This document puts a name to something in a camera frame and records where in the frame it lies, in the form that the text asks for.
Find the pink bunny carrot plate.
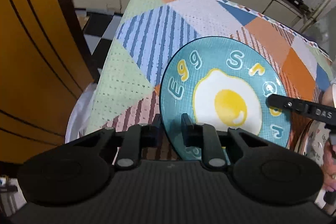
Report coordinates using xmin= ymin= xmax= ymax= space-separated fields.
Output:
xmin=294 ymin=121 xmax=330 ymax=166

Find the blue fried egg plate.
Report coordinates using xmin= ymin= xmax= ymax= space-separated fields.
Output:
xmin=159 ymin=36 xmax=291 ymax=160

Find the person's right hand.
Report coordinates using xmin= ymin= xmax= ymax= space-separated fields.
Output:
xmin=321 ymin=83 xmax=336 ymax=193

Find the yellow wooden chair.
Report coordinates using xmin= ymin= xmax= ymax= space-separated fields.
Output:
xmin=1 ymin=0 xmax=98 ymax=163

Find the colourful patchwork tablecloth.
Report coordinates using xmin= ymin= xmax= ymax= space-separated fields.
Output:
xmin=86 ymin=0 xmax=334 ymax=160

